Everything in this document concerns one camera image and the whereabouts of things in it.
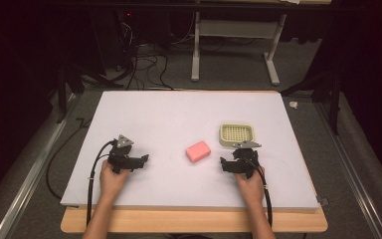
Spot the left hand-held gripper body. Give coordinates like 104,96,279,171
106,133,136,174

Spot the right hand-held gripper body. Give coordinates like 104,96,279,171
231,140,264,180

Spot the person's left hand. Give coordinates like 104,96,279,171
98,159,131,201

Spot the person's right hand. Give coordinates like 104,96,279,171
234,164,266,206

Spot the beige slotted soap dish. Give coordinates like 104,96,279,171
218,122,257,149

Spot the pink soap bar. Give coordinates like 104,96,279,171
184,140,212,164

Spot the white table cover board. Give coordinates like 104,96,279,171
60,90,320,211

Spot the black tripod stand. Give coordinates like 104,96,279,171
55,62,124,125
280,70,343,136

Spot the dark computer tower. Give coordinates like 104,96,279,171
89,7,173,72

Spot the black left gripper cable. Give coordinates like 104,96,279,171
86,139,117,227

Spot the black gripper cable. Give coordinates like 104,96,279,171
242,156,274,229
86,139,117,227

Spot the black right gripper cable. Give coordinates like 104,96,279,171
242,156,274,229

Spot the black floor cable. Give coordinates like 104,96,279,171
45,117,94,201

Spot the aluminium rail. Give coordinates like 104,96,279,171
0,95,78,239
313,101,382,239

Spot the tangle of black floor cables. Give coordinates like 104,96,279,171
113,18,177,92

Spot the white metal desk frame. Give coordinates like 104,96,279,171
190,11,288,87

